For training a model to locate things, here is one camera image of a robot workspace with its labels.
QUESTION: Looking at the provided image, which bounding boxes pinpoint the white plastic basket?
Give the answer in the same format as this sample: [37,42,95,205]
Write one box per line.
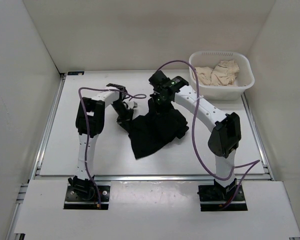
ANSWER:
[188,51,255,101]

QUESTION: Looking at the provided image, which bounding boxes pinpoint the beige crumpled garment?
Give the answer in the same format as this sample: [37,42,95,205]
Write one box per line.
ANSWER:
[194,59,240,87]

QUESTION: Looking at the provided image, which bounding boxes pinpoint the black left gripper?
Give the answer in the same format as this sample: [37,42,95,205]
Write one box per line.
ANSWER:
[110,100,134,134]

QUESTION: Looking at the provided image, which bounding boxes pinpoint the dark label sticker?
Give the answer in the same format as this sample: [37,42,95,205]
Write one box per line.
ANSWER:
[67,71,85,76]

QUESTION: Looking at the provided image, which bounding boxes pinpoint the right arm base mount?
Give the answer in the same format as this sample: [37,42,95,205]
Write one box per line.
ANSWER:
[197,178,248,212]

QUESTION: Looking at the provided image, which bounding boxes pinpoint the aluminium front rail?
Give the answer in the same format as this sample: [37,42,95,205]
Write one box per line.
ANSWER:
[94,174,213,182]

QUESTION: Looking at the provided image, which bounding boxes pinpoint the black trousers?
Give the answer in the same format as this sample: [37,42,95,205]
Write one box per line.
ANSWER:
[117,98,189,160]

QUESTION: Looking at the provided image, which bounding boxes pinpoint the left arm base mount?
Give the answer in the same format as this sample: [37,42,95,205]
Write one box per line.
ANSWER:
[63,176,111,210]

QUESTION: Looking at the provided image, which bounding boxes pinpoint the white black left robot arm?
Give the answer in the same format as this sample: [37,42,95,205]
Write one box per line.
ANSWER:
[68,83,136,201]

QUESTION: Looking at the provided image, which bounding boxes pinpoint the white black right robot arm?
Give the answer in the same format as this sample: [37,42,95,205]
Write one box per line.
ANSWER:
[149,70,242,200]

